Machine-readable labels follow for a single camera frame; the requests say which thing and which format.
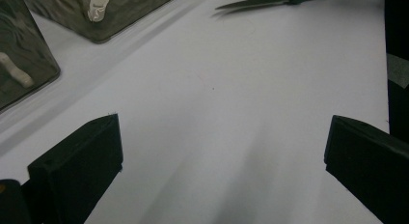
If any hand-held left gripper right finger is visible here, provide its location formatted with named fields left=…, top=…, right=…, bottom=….
left=323, top=114, right=409, bottom=224

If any transparent brown plastic basket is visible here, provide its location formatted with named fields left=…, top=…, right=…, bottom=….
left=0, top=0, right=62, bottom=113
left=21, top=0, right=183, bottom=44

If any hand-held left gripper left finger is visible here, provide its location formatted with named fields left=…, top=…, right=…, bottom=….
left=27, top=113, right=124, bottom=224

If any metal table knife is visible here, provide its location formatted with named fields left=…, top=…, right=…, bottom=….
left=214, top=0, right=290, bottom=11

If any white table cover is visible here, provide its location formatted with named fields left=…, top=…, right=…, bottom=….
left=0, top=0, right=390, bottom=224

